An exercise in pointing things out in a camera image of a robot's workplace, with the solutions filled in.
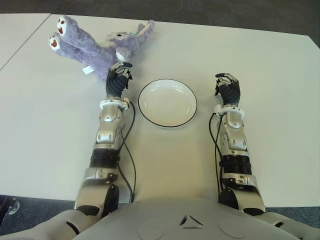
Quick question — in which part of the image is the grey robot torso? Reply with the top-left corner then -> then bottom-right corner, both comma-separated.
32,196 -> 320,240

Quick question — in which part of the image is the grey chair caster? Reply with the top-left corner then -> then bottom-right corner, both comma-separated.
4,197 -> 21,216

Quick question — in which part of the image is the purple plush bunny doll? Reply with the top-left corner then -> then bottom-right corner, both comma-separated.
47,14 -> 156,81

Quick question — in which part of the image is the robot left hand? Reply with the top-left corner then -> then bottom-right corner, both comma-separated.
106,62 -> 133,99

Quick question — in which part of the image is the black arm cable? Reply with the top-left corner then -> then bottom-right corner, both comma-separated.
208,112 -> 225,198
119,99 -> 137,203

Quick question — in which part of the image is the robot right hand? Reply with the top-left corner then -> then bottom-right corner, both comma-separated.
212,72 -> 241,106

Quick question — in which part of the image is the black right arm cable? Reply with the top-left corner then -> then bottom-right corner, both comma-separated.
208,112 -> 225,198

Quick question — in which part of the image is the white plate black rim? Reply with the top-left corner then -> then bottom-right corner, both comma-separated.
137,79 -> 198,129

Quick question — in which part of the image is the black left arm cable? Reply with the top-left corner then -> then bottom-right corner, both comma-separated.
119,99 -> 137,203

